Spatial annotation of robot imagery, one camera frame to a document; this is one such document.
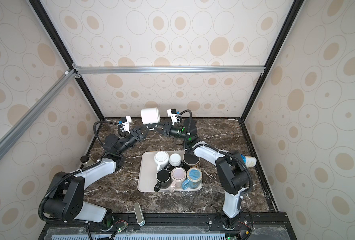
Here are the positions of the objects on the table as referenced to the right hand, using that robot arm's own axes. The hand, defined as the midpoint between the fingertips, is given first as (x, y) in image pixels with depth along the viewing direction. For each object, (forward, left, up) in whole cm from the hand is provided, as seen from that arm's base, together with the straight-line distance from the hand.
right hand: (152, 129), depth 73 cm
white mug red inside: (+4, +1, +5) cm, 6 cm away
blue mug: (-16, -21, -20) cm, 33 cm away
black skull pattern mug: (-7, -19, -20) cm, 28 cm away
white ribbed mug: (-4, -2, -23) cm, 23 cm away
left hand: (0, -1, +2) cm, 2 cm away
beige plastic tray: (-7, +7, -31) cm, 32 cm away
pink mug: (-15, -12, -20) cm, 28 cm away
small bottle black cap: (-4, +43, -22) cm, 48 cm away
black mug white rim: (-15, -4, -22) cm, 27 cm away
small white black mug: (-6, -10, -21) cm, 24 cm away
